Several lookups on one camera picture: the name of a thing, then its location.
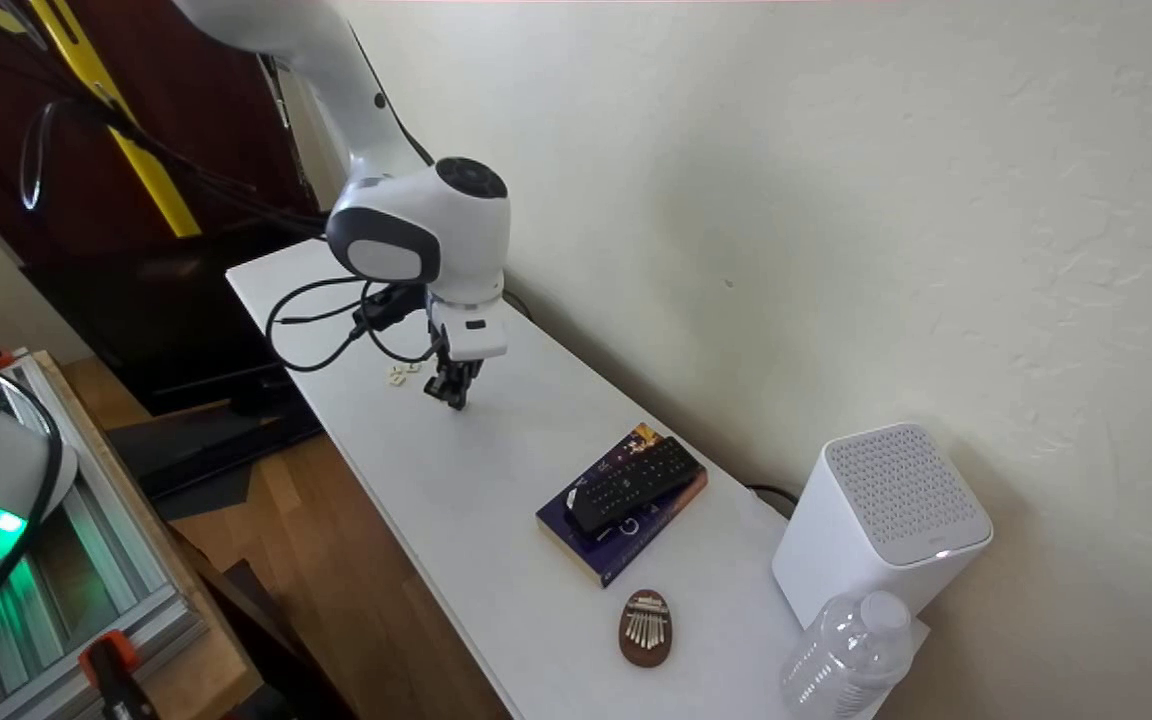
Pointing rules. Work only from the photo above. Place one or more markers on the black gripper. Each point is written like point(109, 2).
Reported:
point(452, 370)

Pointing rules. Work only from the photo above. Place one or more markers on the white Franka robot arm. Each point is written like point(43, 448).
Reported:
point(416, 226)

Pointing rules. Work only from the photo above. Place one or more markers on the cream letter tile I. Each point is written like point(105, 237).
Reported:
point(402, 380)

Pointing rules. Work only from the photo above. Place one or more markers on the black remote control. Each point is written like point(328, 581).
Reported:
point(630, 485)

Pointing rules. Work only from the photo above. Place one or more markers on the dark blue box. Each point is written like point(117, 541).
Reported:
point(630, 541)

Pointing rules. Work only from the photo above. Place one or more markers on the black floor platform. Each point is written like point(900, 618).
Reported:
point(203, 454)

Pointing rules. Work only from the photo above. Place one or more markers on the yellow diagonal strip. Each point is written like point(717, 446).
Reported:
point(162, 193)

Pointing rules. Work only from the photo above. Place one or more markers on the orange clamp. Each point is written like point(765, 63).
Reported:
point(109, 662)

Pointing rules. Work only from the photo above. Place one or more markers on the white cube speaker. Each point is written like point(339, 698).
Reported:
point(882, 521)

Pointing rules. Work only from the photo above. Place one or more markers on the clear plastic bottle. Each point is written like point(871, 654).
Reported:
point(850, 662)

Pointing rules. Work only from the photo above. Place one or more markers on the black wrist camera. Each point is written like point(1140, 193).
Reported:
point(387, 307)

